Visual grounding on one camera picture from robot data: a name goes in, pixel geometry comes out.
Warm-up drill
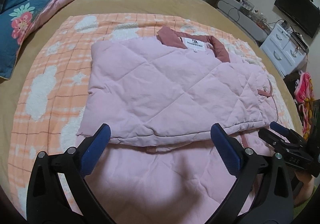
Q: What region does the pink quilted jacket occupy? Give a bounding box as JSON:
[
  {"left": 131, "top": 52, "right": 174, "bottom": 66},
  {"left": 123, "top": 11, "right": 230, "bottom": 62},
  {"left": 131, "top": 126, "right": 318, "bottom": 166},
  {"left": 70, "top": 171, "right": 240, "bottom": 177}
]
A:
[{"left": 77, "top": 27, "right": 278, "bottom": 223}]

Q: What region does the green sleeved forearm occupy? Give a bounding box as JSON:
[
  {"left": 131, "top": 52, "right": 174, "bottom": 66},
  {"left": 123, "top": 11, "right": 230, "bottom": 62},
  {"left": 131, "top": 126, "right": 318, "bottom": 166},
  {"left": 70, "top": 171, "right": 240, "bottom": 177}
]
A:
[{"left": 293, "top": 170, "right": 318, "bottom": 218}]

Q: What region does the pink cartoon cloth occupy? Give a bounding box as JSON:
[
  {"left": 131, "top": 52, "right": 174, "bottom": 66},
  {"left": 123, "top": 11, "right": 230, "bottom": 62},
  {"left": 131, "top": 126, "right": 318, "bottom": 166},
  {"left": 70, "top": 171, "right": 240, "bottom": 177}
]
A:
[{"left": 294, "top": 72, "right": 315, "bottom": 140}]

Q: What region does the orange plaid cloud blanket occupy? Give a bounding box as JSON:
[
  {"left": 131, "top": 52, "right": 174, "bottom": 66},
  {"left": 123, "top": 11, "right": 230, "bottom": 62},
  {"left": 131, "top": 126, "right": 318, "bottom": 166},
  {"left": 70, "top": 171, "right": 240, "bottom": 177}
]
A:
[{"left": 7, "top": 13, "right": 292, "bottom": 212}]

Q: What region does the white drawer cabinet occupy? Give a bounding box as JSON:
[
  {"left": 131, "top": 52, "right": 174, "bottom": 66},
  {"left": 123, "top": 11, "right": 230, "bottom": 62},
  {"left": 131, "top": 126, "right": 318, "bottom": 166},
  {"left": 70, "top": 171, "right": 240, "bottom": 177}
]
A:
[{"left": 260, "top": 24, "right": 307, "bottom": 78}]

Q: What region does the black flat television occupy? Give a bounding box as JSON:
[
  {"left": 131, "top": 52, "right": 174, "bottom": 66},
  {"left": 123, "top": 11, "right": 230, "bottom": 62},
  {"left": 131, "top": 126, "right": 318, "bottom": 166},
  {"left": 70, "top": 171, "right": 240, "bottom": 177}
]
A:
[{"left": 274, "top": 0, "right": 319, "bottom": 38}]

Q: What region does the grey cluttered desk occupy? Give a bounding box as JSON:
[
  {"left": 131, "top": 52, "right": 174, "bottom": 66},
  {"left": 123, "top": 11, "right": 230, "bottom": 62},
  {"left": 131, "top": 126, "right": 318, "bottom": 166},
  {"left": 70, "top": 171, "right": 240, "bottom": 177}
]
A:
[{"left": 205, "top": 0, "right": 267, "bottom": 46}]

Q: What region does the navy floral duvet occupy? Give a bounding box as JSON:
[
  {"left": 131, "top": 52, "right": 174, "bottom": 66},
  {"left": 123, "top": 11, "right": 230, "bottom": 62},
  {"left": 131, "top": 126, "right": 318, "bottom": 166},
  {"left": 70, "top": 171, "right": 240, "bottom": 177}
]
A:
[{"left": 1, "top": 0, "right": 74, "bottom": 80}]

